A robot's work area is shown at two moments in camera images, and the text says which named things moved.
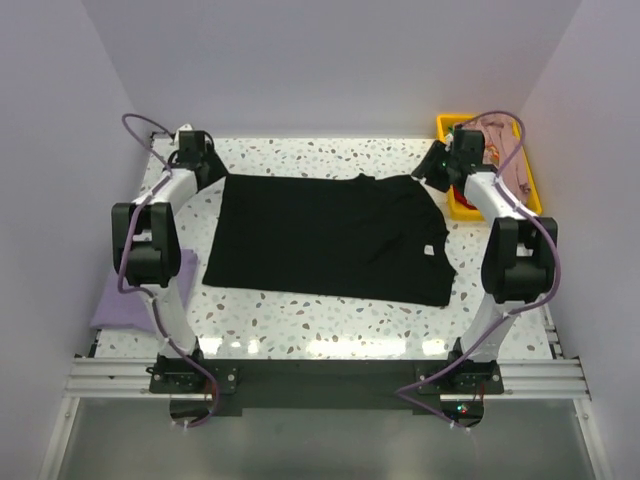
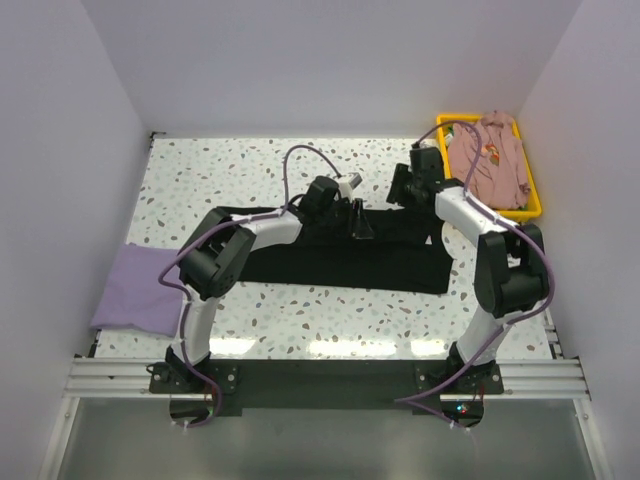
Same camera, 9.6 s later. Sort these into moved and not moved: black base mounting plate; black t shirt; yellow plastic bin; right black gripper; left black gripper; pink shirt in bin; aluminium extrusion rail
Moved: black t shirt; right black gripper; left black gripper
Not moved: pink shirt in bin; black base mounting plate; yellow plastic bin; aluminium extrusion rail
